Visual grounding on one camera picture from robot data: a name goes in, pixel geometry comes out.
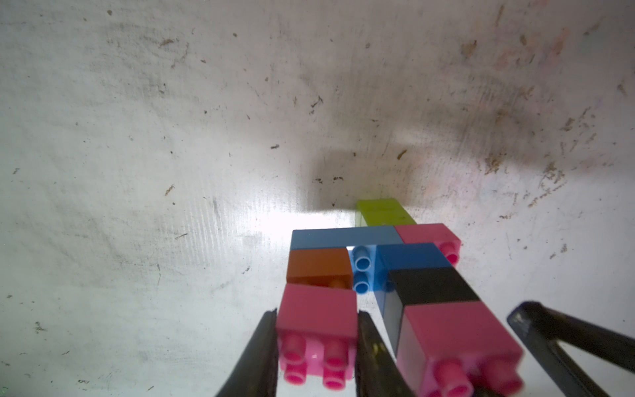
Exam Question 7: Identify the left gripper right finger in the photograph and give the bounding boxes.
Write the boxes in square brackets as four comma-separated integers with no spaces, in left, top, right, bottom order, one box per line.
[355,311,414,397]

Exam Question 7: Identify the orange lego brick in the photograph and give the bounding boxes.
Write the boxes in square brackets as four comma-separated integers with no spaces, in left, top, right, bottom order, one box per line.
[286,248,353,289]

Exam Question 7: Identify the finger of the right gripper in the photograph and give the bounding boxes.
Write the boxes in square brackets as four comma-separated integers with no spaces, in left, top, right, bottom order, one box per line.
[507,301,634,396]

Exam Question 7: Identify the light blue long lego brick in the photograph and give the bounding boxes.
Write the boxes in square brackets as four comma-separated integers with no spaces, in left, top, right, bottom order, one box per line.
[290,226,403,294]

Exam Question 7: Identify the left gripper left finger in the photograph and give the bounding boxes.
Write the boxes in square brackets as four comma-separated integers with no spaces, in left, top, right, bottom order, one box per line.
[217,309,279,397]

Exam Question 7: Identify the black lego brick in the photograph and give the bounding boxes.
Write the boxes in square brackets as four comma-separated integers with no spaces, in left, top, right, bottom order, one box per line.
[381,266,481,355]

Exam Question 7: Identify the pink lego brick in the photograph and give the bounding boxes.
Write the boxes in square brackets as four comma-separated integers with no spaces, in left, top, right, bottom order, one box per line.
[395,223,461,267]
[397,301,524,396]
[275,284,358,391]

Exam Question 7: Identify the green lego brick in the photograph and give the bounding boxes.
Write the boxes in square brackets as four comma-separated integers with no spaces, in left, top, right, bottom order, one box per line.
[356,198,416,227]

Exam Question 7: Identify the dark blue lego brick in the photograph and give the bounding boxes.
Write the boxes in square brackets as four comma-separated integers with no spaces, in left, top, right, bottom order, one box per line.
[373,243,452,315]

